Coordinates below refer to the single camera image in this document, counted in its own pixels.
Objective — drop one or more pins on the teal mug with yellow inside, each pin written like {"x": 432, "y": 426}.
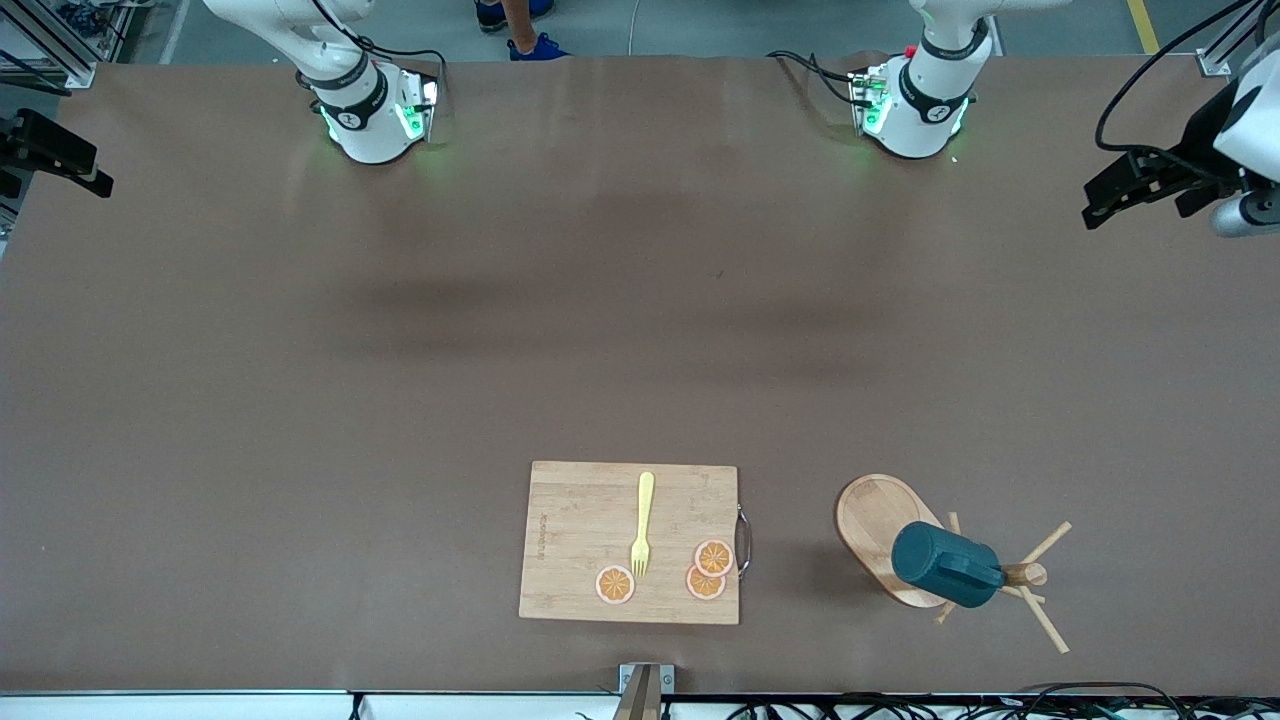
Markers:
{"x": 940, "y": 560}

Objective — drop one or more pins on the person lower leg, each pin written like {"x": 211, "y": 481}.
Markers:
{"x": 517, "y": 20}

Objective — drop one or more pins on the orange slice toy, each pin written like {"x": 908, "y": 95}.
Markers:
{"x": 703, "y": 587}
{"x": 714, "y": 557}
{"x": 615, "y": 585}

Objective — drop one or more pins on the blue shoe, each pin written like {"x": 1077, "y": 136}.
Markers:
{"x": 540, "y": 48}
{"x": 490, "y": 12}

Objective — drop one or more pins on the wooden mug tree rack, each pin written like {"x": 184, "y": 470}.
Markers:
{"x": 865, "y": 515}

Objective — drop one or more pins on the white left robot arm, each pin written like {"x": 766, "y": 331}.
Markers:
{"x": 925, "y": 110}

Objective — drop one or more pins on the aluminium frame profile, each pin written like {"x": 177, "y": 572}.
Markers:
{"x": 1215, "y": 60}
{"x": 50, "y": 45}

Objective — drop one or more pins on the yellow plastic fork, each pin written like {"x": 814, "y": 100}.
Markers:
{"x": 645, "y": 500}

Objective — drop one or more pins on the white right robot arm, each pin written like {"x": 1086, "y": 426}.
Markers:
{"x": 365, "y": 130}

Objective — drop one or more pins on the metal table edge bracket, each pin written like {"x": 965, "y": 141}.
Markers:
{"x": 645, "y": 690}

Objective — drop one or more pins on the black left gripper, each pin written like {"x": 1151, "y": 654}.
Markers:
{"x": 1203, "y": 135}

